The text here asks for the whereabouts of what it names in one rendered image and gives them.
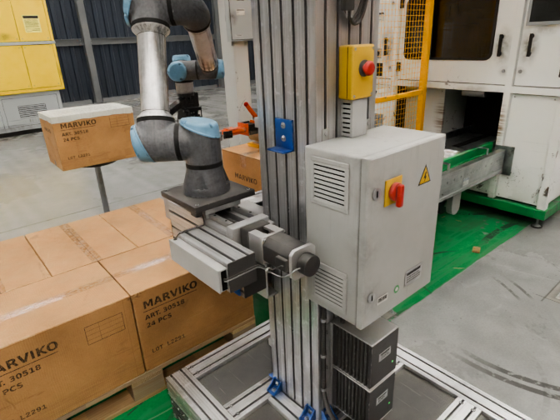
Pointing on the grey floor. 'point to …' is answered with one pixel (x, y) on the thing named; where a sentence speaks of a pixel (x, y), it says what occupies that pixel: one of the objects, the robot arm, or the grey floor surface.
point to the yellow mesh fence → (420, 67)
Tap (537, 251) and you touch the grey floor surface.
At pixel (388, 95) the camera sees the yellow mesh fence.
